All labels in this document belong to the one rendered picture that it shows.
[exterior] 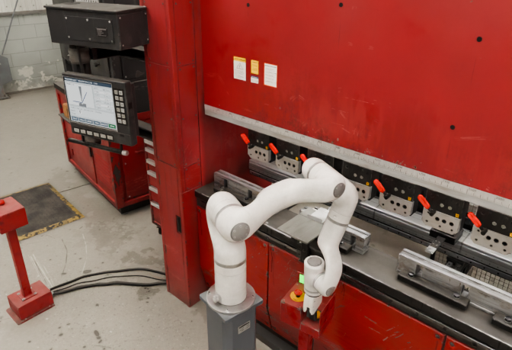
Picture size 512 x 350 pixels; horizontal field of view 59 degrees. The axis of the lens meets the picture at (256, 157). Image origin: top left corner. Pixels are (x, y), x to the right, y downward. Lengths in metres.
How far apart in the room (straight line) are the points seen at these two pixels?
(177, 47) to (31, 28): 6.23
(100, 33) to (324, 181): 1.44
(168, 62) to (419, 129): 1.34
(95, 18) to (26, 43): 6.11
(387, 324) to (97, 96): 1.87
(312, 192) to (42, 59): 7.42
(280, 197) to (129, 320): 1.90
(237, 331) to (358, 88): 1.10
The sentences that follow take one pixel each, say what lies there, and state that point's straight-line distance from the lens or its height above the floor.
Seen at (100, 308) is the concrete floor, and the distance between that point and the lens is 3.42.
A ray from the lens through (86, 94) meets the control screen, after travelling 2.67.
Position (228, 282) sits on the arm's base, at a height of 1.12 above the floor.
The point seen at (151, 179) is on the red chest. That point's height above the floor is 0.55.
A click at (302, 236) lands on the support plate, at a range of 2.17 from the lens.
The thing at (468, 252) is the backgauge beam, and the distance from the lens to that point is 2.38.
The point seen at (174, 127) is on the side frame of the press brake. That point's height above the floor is 1.31.
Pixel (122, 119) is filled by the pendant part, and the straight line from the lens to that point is 2.54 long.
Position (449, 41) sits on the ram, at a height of 1.93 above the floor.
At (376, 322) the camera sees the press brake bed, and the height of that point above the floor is 0.64.
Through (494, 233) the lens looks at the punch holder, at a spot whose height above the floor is 1.25.
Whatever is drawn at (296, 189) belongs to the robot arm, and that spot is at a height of 1.44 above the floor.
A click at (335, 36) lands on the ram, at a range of 2.02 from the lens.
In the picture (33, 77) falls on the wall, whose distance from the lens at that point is 8.71.
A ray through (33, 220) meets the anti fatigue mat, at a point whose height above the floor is 0.02.
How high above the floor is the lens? 2.23
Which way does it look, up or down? 25 degrees down
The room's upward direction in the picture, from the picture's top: straight up
